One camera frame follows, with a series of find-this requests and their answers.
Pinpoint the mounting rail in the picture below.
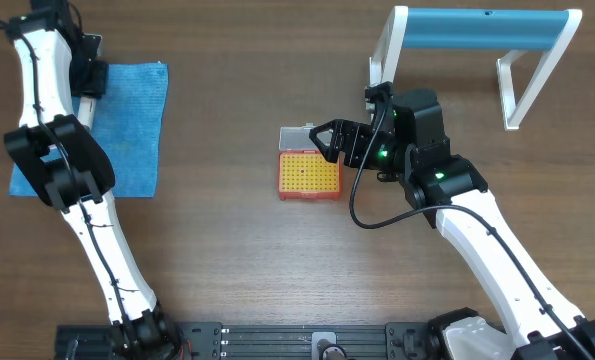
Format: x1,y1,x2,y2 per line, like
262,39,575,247
54,322,438,360

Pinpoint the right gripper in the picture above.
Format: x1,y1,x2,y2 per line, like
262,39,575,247
308,118,378,169

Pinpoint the red and yellow tip box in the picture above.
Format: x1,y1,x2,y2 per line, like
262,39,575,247
277,122,343,202

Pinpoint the white pipette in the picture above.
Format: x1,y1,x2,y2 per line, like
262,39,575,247
76,95,98,132

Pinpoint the white and blue stand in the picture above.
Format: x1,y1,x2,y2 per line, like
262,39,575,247
366,4,583,131

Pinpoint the blue cloth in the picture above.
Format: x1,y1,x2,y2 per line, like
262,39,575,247
8,61,170,200

